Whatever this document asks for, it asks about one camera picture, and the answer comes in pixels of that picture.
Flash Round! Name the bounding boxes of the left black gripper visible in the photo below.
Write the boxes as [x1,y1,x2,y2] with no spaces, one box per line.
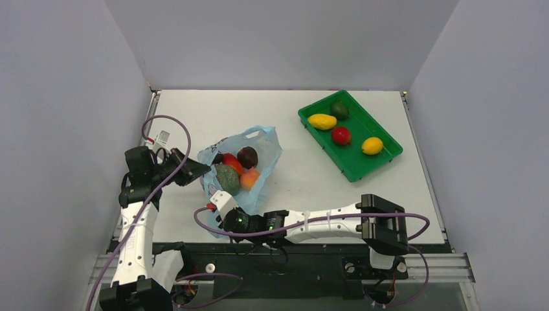
[150,148,211,187]

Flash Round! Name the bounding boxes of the orange fake peach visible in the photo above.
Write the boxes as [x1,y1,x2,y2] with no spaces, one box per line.
[240,168,260,190]

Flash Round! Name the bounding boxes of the light blue plastic bag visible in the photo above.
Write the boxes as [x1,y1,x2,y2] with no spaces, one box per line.
[197,125,282,214]

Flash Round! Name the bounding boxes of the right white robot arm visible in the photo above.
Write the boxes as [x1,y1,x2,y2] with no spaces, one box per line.
[210,191,409,277]

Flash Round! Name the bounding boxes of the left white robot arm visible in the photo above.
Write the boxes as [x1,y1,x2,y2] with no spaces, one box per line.
[98,146,210,310]

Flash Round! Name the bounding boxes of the green fake avocado in bag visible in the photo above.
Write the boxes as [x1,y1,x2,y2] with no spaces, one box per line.
[216,164,241,196]

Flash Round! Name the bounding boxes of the red orange fake mango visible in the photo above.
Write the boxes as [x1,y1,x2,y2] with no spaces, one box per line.
[221,153,245,176]

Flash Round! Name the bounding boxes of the dark brown fake fruit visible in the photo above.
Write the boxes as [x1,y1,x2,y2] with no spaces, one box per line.
[237,146,258,169]

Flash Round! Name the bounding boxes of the yellow fake mango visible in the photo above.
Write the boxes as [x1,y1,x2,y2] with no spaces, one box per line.
[307,113,337,130]

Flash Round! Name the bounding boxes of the red fake apple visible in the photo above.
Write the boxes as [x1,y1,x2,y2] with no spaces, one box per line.
[331,126,352,146]

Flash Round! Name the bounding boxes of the dark green fake avocado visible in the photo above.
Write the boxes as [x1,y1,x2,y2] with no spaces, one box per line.
[330,102,350,120]

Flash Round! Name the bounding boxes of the yellow fake lemon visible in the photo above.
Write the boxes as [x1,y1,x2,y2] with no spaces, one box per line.
[361,137,384,156]

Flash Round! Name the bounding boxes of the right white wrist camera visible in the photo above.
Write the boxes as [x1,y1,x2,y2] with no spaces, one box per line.
[210,190,238,220]

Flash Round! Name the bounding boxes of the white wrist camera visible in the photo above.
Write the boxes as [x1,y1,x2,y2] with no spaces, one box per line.
[210,190,238,220]
[145,130,170,152]

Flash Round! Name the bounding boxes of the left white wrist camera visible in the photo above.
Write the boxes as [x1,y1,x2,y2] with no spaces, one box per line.
[145,130,170,152]

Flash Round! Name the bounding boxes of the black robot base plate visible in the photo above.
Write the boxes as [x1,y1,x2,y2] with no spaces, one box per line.
[153,242,426,299]

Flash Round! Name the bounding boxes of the aluminium frame rail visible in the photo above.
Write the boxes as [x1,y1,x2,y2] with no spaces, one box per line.
[89,252,476,285]

